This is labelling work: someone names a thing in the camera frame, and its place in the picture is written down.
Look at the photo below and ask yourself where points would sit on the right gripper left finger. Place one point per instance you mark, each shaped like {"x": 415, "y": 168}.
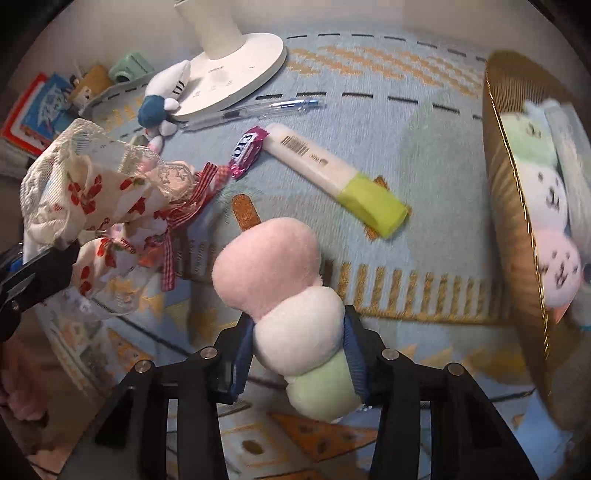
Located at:
{"x": 240, "y": 355}

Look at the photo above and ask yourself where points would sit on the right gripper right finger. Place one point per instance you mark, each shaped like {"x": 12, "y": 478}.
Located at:
{"x": 363, "y": 349}

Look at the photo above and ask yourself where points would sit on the pink white green dango plush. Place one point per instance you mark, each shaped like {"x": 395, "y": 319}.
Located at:
{"x": 272, "y": 273}

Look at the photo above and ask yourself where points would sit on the cherry print lace pouch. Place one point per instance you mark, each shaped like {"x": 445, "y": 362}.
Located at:
{"x": 120, "y": 202}

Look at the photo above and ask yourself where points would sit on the white green highlighter marker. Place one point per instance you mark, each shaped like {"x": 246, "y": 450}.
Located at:
{"x": 371, "y": 203}

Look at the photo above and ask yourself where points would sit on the purple Fox's candy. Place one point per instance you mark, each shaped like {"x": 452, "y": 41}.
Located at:
{"x": 246, "y": 151}

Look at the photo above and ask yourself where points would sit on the clear blue ballpoint pen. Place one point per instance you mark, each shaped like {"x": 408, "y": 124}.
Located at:
{"x": 259, "y": 111}

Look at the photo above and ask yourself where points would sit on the white blue goose plush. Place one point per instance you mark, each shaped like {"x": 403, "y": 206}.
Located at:
{"x": 160, "y": 102}

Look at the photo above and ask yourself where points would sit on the three bear dango plush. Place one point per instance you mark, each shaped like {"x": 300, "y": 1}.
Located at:
{"x": 545, "y": 197}

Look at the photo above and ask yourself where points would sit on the person's left hand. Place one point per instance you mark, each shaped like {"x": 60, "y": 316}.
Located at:
{"x": 22, "y": 387}

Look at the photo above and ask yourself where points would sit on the stack of books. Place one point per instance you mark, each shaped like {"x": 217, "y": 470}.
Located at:
{"x": 37, "y": 118}

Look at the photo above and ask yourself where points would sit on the gold ribbed glass plate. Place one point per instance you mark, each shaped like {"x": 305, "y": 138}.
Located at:
{"x": 557, "y": 353}

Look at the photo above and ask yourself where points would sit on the brown pen holder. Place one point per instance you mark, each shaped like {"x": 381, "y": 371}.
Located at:
{"x": 91, "y": 86}

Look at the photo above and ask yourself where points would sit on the mint green mini printer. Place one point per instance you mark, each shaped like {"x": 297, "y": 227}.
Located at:
{"x": 129, "y": 68}

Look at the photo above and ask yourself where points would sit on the white desk lamp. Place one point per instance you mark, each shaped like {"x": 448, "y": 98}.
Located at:
{"x": 231, "y": 66}

